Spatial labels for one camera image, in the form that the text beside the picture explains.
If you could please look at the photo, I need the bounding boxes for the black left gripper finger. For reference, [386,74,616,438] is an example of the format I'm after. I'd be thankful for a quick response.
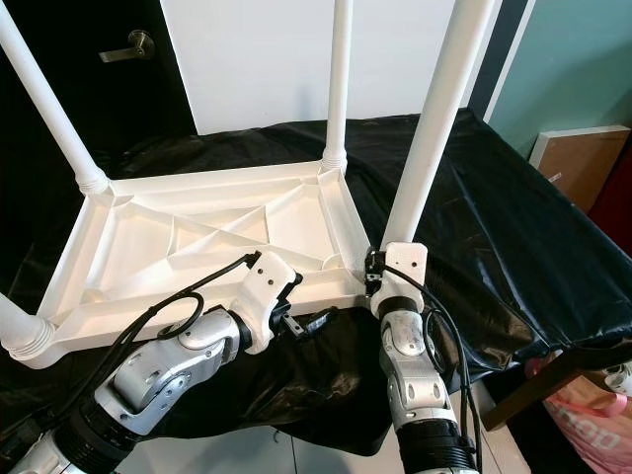
[294,307,340,339]

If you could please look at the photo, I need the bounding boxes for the white plastic table top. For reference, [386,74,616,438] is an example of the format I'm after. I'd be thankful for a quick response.
[15,163,386,368]

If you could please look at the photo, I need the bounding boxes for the white plastic table leg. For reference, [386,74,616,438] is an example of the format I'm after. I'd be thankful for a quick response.
[324,0,355,174]
[382,0,505,248]
[0,5,110,194]
[0,296,55,361]

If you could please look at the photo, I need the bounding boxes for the black plastic table cover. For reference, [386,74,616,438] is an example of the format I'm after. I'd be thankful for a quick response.
[0,107,632,474]

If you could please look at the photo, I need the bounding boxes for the white framed brown board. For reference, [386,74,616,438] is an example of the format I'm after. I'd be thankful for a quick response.
[528,125,631,208]

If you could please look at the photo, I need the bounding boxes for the dark red cloth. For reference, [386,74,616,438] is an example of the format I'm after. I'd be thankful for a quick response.
[588,138,632,228]

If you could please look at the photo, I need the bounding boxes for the pink clear plastic bag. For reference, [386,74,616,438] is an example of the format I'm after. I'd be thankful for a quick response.
[543,360,632,465]

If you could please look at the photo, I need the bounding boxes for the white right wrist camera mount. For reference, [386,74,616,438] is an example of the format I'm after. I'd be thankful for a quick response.
[370,240,429,317]

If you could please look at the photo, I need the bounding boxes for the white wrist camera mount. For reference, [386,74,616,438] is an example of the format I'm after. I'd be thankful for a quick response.
[370,240,429,317]
[232,250,302,355]

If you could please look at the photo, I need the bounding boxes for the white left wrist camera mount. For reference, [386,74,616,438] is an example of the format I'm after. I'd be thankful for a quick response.
[232,250,302,355]

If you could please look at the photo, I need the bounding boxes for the dark grey wall trim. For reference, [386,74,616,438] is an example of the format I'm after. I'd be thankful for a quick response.
[464,0,534,115]

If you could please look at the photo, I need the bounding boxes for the silver door lever handle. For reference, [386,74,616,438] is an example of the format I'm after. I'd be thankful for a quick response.
[99,30,156,63]

